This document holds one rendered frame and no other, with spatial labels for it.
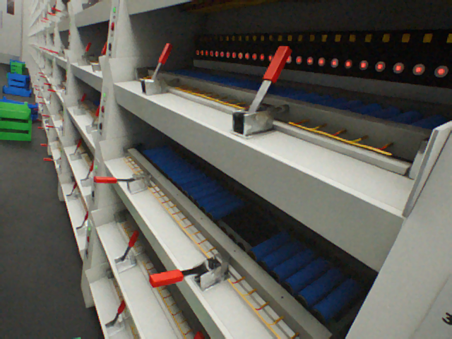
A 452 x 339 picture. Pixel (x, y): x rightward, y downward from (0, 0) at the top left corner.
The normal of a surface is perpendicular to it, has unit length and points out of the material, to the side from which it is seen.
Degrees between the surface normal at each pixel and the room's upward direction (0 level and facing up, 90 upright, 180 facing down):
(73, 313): 0
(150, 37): 90
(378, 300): 90
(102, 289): 18
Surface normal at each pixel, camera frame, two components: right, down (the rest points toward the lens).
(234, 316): -0.01, -0.88
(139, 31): 0.57, 0.37
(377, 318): -0.79, -0.01
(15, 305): 0.24, -0.93
